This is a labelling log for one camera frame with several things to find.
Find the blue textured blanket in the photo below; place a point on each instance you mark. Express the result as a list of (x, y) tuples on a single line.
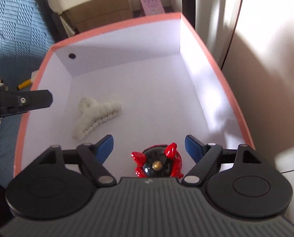
[(16, 29)]

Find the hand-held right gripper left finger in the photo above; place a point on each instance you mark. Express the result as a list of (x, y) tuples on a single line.
[(106, 149)]

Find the pink cardboard box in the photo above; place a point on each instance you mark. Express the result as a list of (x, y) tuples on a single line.
[(137, 91)]

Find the black bed frame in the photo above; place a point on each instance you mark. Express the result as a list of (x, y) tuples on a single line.
[(49, 17)]

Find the red and black hair ornament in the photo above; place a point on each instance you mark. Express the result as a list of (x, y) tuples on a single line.
[(139, 158)]

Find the yellow plastic item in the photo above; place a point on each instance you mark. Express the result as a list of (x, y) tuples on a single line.
[(24, 84)]

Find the black vertical panel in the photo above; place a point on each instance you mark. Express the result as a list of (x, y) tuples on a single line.
[(187, 2)]

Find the white fuzzy hair claw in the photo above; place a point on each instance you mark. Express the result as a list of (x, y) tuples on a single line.
[(97, 118)]

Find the brown cardboard box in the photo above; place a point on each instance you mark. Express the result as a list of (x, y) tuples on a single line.
[(102, 12)]

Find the small white block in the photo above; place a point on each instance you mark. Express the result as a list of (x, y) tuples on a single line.
[(35, 76)]

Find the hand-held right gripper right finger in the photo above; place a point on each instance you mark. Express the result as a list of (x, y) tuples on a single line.
[(192, 149)]

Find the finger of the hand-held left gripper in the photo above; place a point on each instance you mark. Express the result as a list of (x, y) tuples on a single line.
[(35, 100)]

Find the pink paper sheet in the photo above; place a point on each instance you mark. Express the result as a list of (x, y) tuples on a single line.
[(150, 3)]

